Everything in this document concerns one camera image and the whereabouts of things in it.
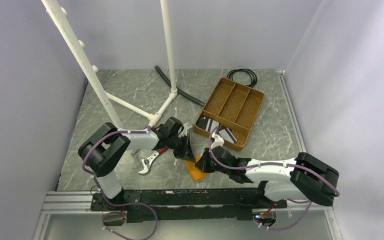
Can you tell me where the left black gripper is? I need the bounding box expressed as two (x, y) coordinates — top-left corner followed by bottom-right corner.
(166, 133), (196, 163)

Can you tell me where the black rubber hose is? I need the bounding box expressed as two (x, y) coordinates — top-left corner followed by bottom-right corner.
(154, 65), (207, 108)

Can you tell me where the brown woven divided tray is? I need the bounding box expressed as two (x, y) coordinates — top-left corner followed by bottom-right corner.
(193, 77), (264, 152)

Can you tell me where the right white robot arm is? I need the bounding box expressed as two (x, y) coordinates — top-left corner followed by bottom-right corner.
(194, 146), (340, 208)

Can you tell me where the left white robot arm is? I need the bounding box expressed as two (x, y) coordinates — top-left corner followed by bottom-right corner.
(77, 116), (196, 210)

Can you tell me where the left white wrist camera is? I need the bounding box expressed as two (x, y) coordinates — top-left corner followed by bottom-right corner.
(178, 122), (193, 138)

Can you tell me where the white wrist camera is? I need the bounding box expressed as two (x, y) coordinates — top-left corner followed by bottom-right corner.
(210, 133), (225, 149)
(178, 122), (193, 138)

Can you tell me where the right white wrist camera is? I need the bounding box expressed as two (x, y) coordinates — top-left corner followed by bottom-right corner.
(210, 133), (225, 149)

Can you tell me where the red handled adjustable wrench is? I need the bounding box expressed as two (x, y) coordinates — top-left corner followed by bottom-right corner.
(138, 147), (168, 175)

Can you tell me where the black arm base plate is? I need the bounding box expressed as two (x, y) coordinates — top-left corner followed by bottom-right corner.
(90, 184), (287, 223)

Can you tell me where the coiled black cable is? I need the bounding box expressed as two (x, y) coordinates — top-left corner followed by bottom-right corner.
(226, 68), (258, 88)

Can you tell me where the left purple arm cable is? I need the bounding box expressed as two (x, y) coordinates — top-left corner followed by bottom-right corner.
(80, 125), (160, 240)

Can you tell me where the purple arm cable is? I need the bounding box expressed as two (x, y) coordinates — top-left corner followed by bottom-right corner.
(207, 125), (341, 232)
(80, 125), (160, 240)

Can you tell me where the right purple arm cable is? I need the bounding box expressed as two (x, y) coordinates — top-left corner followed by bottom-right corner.
(207, 125), (341, 232)

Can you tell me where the aluminium extrusion rail frame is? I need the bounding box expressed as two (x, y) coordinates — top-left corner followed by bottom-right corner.
(32, 69), (344, 240)

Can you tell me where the white PVC pipe frame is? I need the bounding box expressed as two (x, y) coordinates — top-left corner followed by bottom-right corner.
(42, 0), (180, 128)

